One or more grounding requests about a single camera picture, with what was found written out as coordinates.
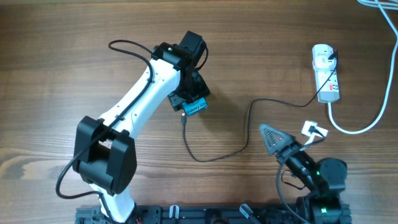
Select white power strip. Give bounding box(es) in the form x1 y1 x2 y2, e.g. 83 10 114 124
312 44 340 103

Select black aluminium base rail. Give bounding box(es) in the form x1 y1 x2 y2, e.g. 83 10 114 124
75 205 353 224

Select Galaxy S25 smartphone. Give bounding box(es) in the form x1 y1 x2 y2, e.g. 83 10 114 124
182 97 208 116

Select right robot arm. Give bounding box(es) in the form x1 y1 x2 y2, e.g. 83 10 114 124
259 121 352 224

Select white cables at corner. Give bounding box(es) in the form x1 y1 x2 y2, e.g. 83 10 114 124
356 0 398 11

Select black right camera cable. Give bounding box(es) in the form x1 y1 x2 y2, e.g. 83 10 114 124
275 129 326 224

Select white power strip cord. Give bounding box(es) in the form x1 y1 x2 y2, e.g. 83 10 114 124
327 0 398 135

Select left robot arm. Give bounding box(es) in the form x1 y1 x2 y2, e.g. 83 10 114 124
72 31 210 223

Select black USB charging cable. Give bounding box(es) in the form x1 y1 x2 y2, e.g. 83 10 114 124
181 49 339 163

